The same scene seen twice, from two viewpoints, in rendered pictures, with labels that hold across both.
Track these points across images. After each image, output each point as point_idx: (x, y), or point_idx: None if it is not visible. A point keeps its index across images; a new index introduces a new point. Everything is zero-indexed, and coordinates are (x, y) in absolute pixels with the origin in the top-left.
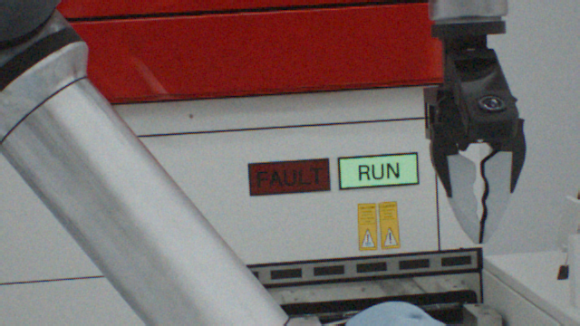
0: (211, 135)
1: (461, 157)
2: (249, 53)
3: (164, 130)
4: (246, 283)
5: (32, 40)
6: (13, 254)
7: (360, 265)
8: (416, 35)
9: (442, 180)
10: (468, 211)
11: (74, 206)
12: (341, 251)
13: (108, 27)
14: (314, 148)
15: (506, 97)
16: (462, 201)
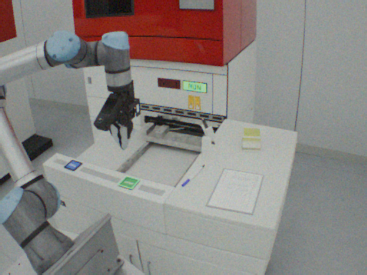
0: (148, 68)
1: (113, 125)
2: (152, 49)
3: (136, 65)
4: (16, 165)
5: None
6: (104, 91)
7: (188, 112)
8: (201, 49)
9: (109, 130)
10: (117, 141)
11: None
12: (183, 107)
13: None
14: (175, 76)
15: (107, 117)
16: (115, 137)
